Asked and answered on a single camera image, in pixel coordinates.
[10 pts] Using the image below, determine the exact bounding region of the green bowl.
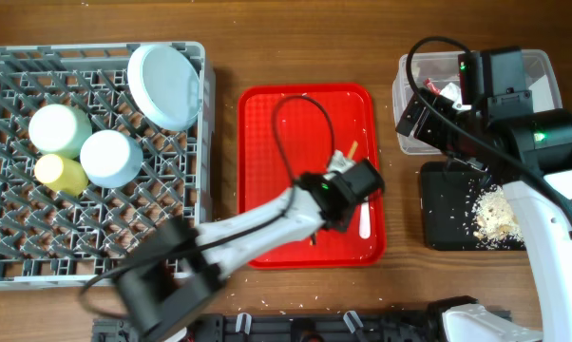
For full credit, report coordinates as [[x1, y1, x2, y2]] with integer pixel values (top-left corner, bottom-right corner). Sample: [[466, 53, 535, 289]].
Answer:
[[29, 104, 92, 159]]

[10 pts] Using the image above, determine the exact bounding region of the rice food scraps pile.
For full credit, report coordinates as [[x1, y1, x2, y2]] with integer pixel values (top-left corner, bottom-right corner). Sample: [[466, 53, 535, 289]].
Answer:
[[466, 185, 524, 251]]

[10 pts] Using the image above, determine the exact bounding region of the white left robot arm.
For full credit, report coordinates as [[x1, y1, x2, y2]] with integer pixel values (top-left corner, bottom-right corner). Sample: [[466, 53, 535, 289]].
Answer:
[[113, 160, 385, 341]]

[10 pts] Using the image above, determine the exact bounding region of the clear plastic bin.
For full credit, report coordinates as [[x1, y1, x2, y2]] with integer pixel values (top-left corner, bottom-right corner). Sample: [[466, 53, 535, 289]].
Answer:
[[392, 49, 562, 155]]

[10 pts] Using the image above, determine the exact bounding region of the light blue plate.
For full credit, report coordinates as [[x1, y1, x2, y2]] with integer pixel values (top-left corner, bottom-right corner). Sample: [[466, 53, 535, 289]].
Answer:
[[127, 44, 201, 131]]

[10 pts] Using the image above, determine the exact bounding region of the grey dishwasher rack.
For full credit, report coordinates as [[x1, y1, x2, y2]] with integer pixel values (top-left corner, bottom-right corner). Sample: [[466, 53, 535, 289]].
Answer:
[[0, 42, 216, 291]]

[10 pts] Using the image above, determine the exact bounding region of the red plastic tray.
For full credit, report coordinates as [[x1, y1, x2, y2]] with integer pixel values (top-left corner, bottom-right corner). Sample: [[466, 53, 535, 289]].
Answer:
[[237, 83, 386, 270]]

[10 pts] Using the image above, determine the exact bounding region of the red snack wrapper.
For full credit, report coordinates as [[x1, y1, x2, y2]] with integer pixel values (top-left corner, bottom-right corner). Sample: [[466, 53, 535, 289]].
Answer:
[[424, 79, 441, 95]]

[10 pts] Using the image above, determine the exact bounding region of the white napkin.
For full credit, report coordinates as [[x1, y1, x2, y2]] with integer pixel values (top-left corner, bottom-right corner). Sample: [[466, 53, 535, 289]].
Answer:
[[440, 83, 462, 103]]

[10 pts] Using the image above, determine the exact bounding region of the light blue small bowl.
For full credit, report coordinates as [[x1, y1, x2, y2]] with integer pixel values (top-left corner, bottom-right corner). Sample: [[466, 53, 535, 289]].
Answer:
[[79, 130, 143, 188]]

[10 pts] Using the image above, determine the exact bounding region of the wooden chopstick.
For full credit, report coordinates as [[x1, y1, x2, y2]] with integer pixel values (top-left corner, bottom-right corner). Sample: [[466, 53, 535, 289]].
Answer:
[[328, 141, 358, 172]]

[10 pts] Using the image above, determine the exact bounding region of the yellow plastic cup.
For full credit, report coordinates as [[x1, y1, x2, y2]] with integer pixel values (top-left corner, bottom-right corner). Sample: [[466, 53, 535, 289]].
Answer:
[[33, 154, 88, 197]]

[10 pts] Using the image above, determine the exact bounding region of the black waste tray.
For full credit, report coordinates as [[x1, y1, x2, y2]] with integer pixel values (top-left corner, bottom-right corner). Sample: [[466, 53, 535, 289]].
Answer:
[[420, 161, 498, 251]]

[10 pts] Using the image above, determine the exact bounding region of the white plastic fork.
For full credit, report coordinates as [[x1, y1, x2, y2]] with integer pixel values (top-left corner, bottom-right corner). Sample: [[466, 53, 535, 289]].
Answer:
[[358, 202, 371, 239]]

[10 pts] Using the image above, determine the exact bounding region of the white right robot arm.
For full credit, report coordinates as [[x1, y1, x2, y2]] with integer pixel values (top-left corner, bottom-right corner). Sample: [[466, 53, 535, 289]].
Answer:
[[396, 47, 572, 341]]

